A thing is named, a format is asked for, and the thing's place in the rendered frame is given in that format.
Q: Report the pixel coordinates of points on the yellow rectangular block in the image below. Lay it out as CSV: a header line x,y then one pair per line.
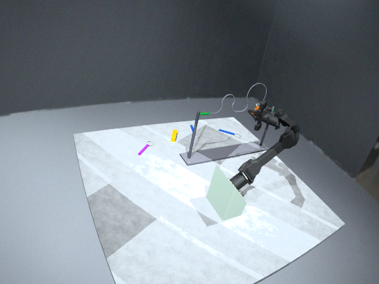
x,y
173,135

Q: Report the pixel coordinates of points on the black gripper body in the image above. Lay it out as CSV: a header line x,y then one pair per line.
x,y
263,116

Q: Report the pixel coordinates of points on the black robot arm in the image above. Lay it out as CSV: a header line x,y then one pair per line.
x,y
253,166

